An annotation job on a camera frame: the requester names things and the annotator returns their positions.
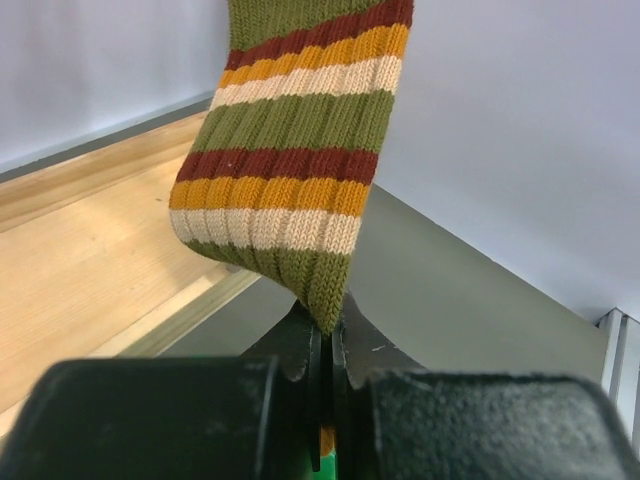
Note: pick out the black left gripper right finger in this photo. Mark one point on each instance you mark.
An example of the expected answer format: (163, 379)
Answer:
(395, 419)

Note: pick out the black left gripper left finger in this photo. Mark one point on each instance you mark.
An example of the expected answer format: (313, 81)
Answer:
(252, 416)

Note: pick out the olive green socks pair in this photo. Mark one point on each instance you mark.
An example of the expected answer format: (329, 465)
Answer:
(278, 176)

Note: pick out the wooden hanger rack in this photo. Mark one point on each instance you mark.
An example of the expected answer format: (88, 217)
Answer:
(90, 265)

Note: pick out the green plastic tray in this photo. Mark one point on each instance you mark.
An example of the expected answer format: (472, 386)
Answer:
(328, 467)

